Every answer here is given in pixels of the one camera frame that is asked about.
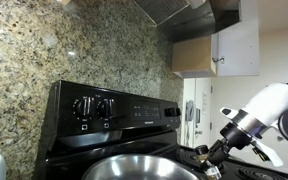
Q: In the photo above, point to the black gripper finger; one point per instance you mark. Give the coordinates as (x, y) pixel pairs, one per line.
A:
(222, 158)
(214, 151)

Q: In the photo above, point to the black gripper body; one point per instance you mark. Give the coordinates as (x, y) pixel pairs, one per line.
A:
(235, 136)

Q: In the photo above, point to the glass herb spice bottle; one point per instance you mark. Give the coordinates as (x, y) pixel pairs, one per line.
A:
(213, 172)

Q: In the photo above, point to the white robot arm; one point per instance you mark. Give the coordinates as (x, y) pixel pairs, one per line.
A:
(274, 103)

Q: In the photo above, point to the black coil stove burner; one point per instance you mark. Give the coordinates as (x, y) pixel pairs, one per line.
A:
(250, 175)
(187, 156)

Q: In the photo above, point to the black stove knob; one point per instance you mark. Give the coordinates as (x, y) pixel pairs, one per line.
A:
(177, 112)
(168, 111)
(106, 108)
(84, 106)

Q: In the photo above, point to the black electric stove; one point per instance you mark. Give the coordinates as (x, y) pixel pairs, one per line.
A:
(64, 106)

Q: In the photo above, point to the white door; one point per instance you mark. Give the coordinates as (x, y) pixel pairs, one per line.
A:
(204, 100)

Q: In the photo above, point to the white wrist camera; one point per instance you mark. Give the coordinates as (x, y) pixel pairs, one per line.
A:
(270, 155)

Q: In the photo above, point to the white wall cabinet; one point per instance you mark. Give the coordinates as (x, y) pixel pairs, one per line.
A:
(194, 56)

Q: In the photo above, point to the wooden wall cabinet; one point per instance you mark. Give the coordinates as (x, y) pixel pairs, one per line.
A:
(63, 1)

